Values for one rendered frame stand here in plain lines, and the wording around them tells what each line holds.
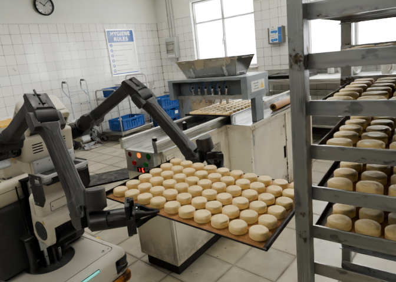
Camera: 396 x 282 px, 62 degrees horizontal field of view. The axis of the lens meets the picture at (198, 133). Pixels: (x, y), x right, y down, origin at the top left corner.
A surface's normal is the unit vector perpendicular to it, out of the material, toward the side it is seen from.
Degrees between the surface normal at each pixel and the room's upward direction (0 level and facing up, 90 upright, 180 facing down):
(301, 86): 90
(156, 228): 90
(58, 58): 90
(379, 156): 90
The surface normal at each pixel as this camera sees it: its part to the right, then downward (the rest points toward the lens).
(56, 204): 0.83, 0.19
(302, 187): -0.56, 0.25
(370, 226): -0.11, -0.97
